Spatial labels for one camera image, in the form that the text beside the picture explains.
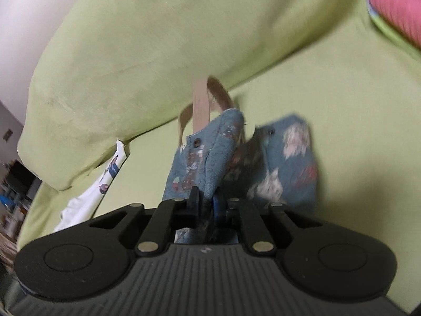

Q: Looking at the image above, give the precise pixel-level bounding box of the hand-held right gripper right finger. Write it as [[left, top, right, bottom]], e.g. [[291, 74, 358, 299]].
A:
[[212, 195, 326, 256]]

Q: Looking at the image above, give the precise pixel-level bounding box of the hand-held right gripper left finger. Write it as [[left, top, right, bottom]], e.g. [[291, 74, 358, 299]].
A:
[[88, 186, 202, 258]]

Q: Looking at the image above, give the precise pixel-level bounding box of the blue patchwork shopping bag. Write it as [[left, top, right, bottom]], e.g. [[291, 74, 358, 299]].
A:
[[163, 76, 319, 245]]

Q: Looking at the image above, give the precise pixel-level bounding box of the white printed cloth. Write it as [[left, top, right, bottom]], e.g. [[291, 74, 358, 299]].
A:
[[53, 140, 129, 233]]

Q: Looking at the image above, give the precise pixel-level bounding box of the green sofa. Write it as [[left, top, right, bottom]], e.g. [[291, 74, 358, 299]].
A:
[[16, 0, 421, 315]]

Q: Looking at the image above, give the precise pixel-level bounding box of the dark cluttered furniture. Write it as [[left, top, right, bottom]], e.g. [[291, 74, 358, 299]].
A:
[[0, 158, 43, 238]]

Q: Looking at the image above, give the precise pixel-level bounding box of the pink ribbed cushion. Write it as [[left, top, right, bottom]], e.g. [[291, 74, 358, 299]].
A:
[[362, 0, 421, 60]]

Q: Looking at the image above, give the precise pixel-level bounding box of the pink ribbed towel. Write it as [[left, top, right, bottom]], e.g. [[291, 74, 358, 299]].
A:
[[368, 0, 421, 49]]

